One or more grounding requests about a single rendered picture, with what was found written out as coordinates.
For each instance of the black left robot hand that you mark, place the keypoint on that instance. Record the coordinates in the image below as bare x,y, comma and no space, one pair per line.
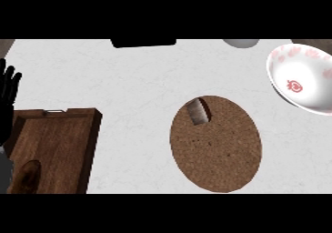
1,103

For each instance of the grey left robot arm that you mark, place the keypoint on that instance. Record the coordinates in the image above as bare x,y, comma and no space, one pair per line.
0,173

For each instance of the black appliance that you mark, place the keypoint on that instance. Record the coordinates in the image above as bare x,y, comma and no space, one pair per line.
143,43

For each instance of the brown wooden cutting board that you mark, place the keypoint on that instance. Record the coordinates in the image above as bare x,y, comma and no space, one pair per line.
56,145

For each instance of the white bowl with red print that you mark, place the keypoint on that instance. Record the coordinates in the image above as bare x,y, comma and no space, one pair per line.
307,79

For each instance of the brown oval cork placemat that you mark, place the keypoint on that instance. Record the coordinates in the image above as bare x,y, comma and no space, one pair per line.
217,151

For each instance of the grey rounded object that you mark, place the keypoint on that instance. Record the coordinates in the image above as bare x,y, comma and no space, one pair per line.
240,43

